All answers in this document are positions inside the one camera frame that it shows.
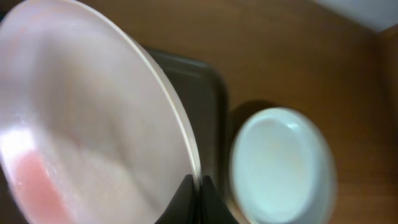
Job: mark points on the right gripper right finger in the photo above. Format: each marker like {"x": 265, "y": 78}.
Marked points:
{"x": 212, "y": 208}

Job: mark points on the large brown tray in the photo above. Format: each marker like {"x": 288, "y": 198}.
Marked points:
{"x": 205, "y": 98}

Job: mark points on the white plate with red stain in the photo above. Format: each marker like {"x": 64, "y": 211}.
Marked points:
{"x": 92, "y": 130}

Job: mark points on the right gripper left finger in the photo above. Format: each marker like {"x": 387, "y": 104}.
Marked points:
{"x": 182, "y": 208}

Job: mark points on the pale green plate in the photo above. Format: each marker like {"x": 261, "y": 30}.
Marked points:
{"x": 281, "y": 169}

